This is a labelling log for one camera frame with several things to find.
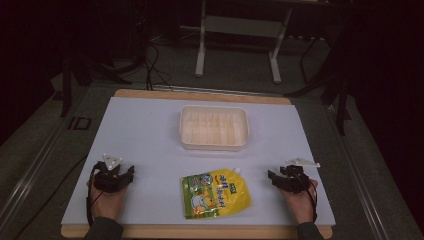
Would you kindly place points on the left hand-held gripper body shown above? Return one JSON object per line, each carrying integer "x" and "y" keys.
{"x": 107, "y": 176}

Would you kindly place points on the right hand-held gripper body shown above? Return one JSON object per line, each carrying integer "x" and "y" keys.
{"x": 294, "y": 178}

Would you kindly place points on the yellow spouted refill pouch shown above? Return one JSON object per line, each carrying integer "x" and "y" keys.
{"x": 215, "y": 193}

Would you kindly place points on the person's left hand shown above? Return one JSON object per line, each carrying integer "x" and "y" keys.
{"x": 106, "y": 201}

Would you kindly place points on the person's right hand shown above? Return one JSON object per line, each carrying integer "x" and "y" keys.
{"x": 301, "y": 203}

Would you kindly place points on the white table mat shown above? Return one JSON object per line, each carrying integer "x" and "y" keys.
{"x": 160, "y": 140}

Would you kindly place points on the black stand leg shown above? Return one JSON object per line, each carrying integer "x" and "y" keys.
{"x": 342, "y": 110}
{"x": 66, "y": 86}

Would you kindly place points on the white metal stand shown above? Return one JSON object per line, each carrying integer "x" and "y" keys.
{"x": 242, "y": 36}

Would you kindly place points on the black floor bracket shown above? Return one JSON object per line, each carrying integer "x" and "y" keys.
{"x": 79, "y": 123}

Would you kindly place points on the metal floor rail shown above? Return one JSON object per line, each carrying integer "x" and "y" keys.
{"x": 35, "y": 166}
{"x": 358, "y": 180}

